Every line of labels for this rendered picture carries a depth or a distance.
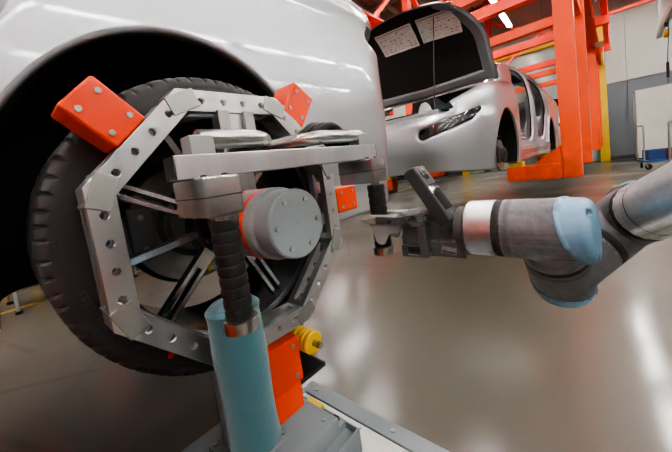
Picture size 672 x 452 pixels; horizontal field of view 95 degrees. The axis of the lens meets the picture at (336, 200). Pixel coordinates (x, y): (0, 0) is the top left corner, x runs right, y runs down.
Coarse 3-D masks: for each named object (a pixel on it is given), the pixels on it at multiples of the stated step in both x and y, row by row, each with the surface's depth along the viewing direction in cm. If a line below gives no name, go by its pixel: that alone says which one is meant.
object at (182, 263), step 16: (160, 176) 80; (160, 192) 80; (160, 224) 80; (176, 224) 78; (160, 240) 80; (160, 256) 79; (176, 256) 82; (192, 256) 85; (160, 272) 79; (176, 272) 82; (208, 272) 89
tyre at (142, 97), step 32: (128, 96) 57; (160, 96) 61; (64, 160) 50; (96, 160) 53; (32, 192) 60; (64, 192) 50; (32, 224) 50; (64, 224) 50; (32, 256) 52; (64, 256) 49; (64, 288) 49; (96, 288) 52; (64, 320) 50; (96, 320) 52; (96, 352) 53; (128, 352) 55; (160, 352) 59
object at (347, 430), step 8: (312, 400) 104; (336, 416) 96; (344, 424) 95; (352, 424) 94; (344, 432) 94; (352, 432) 93; (336, 440) 91; (344, 440) 91; (352, 440) 90; (360, 440) 92; (328, 448) 89; (336, 448) 89; (344, 448) 87; (352, 448) 89; (360, 448) 92
